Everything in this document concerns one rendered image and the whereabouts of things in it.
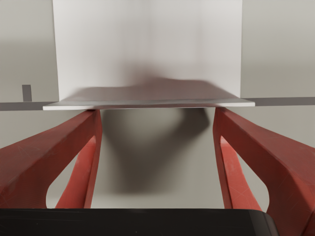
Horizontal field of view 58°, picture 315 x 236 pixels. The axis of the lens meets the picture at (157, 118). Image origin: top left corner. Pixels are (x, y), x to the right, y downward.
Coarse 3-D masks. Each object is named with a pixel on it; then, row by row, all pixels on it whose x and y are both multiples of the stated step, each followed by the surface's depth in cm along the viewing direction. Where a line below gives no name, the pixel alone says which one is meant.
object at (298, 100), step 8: (0, 104) 13; (8, 104) 13; (16, 104) 13; (24, 104) 13; (32, 104) 13; (40, 104) 13; (256, 104) 14; (264, 104) 14; (272, 104) 14; (280, 104) 14; (288, 104) 14; (296, 104) 14; (304, 104) 14; (312, 104) 14
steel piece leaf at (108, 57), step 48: (96, 0) 13; (144, 0) 13; (192, 0) 13; (240, 0) 13; (96, 48) 13; (144, 48) 13; (192, 48) 13; (240, 48) 13; (96, 96) 13; (144, 96) 13; (192, 96) 13
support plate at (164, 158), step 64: (0, 0) 13; (256, 0) 13; (0, 64) 13; (256, 64) 13; (0, 128) 14; (128, 128) 14; (192, 128) 14; (128, 192) 14; (192, 192) 14; (256, 192) 14
